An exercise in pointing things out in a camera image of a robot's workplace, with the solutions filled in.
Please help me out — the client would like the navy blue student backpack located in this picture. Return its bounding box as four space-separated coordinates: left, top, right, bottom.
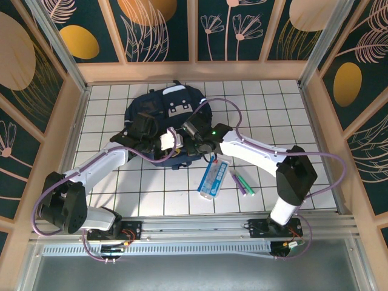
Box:
122 80 213 170

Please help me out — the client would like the clear blue pencil case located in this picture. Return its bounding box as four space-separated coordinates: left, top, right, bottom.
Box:
196 157 231 201

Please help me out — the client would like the purple marker pen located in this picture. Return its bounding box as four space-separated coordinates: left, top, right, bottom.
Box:
229 169 249 196

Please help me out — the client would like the green marker pen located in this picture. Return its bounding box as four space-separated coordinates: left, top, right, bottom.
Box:
232 170 256 196

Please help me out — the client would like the black round wiring puck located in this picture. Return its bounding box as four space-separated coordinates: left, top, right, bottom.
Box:
269 240 307 260
99 241 136 263

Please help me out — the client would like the grey metal sheet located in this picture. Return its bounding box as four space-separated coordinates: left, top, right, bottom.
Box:
18 238 373 291

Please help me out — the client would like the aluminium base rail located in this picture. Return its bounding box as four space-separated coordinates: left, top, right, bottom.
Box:
28 212 363 243

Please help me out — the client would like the grey slotted cable duct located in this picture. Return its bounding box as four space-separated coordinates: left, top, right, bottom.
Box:
41 242 273 259

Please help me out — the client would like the aluminium frame post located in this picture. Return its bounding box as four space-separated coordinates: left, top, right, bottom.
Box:
25 0 89 92
298 0 357 89

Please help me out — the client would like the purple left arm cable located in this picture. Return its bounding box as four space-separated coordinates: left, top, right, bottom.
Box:
32 127 178 264

